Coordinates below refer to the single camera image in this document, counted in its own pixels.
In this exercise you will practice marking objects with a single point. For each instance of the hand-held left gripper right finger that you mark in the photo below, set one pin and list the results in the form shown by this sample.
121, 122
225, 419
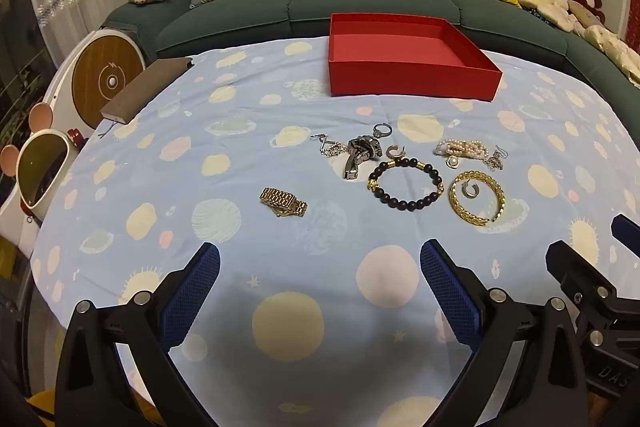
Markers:
450, 292

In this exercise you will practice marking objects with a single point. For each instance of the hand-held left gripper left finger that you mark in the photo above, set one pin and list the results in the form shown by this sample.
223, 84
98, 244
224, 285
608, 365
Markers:
195, 302

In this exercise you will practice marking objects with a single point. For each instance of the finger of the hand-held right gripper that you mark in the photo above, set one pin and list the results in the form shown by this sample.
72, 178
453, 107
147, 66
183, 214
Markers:
627, 234
575, 269

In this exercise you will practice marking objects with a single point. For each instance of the gold bangle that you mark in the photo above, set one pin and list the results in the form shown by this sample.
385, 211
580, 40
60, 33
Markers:
467, 215

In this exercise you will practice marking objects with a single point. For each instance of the silver dangling earring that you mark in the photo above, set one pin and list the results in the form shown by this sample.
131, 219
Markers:
496, 162

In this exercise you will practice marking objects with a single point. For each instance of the silver link watch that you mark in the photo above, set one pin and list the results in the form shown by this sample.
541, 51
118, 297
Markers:
360, 147

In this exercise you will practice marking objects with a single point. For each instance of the red cardboard box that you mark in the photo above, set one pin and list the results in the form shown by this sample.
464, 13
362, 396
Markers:
400, 77

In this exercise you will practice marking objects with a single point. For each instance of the small hoop earring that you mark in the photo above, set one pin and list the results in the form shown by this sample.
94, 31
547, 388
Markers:
389, 152
470, 193

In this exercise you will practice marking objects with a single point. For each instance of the blue planet print tablecloth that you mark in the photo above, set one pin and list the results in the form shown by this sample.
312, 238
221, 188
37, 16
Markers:
250, 157

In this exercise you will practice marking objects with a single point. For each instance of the cream quilted blanket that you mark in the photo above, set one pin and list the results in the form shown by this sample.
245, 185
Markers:
612, 49

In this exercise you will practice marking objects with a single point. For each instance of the yellow object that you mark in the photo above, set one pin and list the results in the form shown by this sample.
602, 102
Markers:
42, 409

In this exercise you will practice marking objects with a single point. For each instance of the white toy with round ears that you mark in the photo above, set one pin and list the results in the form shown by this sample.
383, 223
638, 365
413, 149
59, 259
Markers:
42, 167

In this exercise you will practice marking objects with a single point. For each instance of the brown book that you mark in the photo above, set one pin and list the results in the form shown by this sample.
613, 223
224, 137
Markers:
145, 89

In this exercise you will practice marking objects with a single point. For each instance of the beige pillow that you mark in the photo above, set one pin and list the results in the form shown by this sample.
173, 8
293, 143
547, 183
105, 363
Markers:
585, 14

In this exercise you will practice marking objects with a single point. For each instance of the red framed floral painting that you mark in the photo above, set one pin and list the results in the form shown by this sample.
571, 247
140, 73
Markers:
632, 7

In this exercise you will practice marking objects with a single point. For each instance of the white device with wooden disc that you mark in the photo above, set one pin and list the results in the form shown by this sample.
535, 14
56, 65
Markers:
107, 77

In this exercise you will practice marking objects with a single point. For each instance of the white curtain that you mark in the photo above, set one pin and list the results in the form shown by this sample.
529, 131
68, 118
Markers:
65, 37

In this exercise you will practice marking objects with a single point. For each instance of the dark green sofa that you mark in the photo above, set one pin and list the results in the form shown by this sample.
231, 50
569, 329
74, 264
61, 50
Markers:
320, 2

